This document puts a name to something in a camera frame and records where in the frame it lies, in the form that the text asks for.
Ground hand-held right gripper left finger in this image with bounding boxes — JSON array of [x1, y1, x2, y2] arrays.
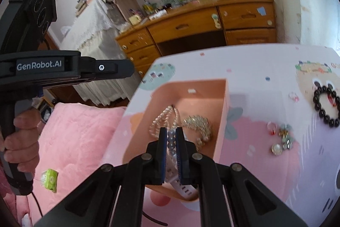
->
[[34, 127, 168, 227]]

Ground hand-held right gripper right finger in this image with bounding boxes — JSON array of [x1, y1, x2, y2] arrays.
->
[[175, 127, 309, 227]]

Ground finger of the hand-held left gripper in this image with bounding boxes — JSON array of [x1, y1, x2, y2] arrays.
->
[[80, 57, 135, 82]]

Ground white bead watch strap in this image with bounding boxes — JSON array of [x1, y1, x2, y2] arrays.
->
[[163, 130, 199, 202]]

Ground pink jewelry box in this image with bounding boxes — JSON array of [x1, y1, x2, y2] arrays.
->
[[121, 78, 230, 202]]

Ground green bead earrings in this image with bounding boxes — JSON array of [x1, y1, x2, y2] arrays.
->
[[278, 124, 295, 150]]

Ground black bead bracelet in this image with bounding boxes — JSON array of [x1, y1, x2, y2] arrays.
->
[[313, 85, 340, 128]]

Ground person's left hand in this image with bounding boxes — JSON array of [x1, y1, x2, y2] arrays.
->
[[0, 107, 40, 182]]

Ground white lace furniture cover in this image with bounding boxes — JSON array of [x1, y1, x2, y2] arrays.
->
[[60, 0, 135, 108]]

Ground stack of books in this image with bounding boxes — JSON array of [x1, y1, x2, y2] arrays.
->
[[76, 0, 103, 17]]

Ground pink quilted blanket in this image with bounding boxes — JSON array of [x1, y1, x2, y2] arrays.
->
[[0, 102, 128, 227]]

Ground wooden desk with drawers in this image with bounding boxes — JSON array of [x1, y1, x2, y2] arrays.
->
[[115, 0, 277, 77]]

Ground green packet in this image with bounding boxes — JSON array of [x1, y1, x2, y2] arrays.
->
[[40, 168, 59, 193]]

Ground cartoon printed tablecloth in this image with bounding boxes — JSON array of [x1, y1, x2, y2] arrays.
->
[[102, 45, 340, 227]]

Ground white floral curtain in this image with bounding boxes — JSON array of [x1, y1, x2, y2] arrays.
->
[[266, 0, 340, 57]]

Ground pearl necklace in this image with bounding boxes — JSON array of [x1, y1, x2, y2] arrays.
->
[[149, 105, 184, 137]]

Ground gold chain jewelry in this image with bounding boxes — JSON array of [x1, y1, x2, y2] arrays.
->
[[183, 115, 213, 151]]

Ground black cable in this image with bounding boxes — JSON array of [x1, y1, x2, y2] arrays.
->
[[31, 191, 44, 217]]

